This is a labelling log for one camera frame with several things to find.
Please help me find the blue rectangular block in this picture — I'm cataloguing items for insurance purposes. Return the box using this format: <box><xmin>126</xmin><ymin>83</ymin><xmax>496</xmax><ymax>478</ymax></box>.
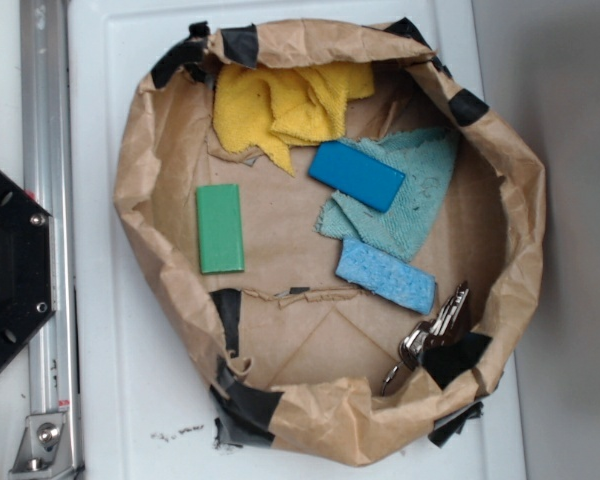
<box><xmin>308</xmin><ymin>141</ymin><xmax>405</xmax><ymax>213</ymax></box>

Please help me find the green rectangular block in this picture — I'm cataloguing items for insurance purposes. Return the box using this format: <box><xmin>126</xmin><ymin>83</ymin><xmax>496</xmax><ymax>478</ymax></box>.
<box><xmin>196</xmin><ymin>184</ymin><xmax>245</xmax><ymax>274</ymax></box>

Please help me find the light blue sponge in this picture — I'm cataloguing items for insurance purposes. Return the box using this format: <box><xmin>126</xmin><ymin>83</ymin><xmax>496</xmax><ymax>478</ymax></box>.
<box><xmin>335</xmin><ymin>238</ymin><xmax>436</xmax><ymax>315</ymax></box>

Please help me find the brown paper bag bin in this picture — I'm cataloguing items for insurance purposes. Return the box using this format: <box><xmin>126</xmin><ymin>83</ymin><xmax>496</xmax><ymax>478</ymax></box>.
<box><xmin>114</xmin><ymin>19</ymin><xmax>546</xmax><ymax>466</ymax></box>

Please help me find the yellow cloth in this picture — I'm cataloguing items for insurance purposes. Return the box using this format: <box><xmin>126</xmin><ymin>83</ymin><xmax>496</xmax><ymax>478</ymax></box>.
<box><xmin>213</xmin><ymin>62</ymin><xmax>375</xmax><ymax>175</ymax></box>

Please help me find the teal cloth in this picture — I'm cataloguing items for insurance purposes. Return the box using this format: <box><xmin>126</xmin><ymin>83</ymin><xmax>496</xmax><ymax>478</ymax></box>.
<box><xmin>314</xmin><ymin>127</ymin><xmax>460</xmax><ymax>262</ymax></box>

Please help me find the silver keys bunch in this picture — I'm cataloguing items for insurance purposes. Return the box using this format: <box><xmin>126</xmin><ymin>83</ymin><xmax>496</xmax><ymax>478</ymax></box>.
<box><xmin>380</xmin><ymin>281</ymin><xmax>472</xmax><ymax>396</ymax></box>

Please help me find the white tray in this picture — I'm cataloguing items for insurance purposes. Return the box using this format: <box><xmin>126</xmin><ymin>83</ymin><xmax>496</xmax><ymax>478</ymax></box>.
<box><xmin>68</xmin><ymin>1</ymin><xmax>526</xmax><ymax>479</ymax></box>

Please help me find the aluminium extrusion rail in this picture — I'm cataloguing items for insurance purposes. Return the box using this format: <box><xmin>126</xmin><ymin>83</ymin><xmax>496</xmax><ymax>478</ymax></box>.
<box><xmin>20</xmin><ymin>1</ymin><xmax>85</xmax><ymax>479</ymax></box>

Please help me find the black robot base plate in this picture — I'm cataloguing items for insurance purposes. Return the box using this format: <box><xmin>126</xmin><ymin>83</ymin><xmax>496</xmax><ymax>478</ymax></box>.
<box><xmin>0</xmin><ymin>170</ymin><xmax>54</xmax><ymax>373</ymax></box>

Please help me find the metal corner bracket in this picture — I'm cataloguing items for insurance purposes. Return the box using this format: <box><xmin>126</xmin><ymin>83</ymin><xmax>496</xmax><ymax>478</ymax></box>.
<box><xmin>8</xmin><ymin>412</ymin><xmax>74</xmax><ymax>479</ymax></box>

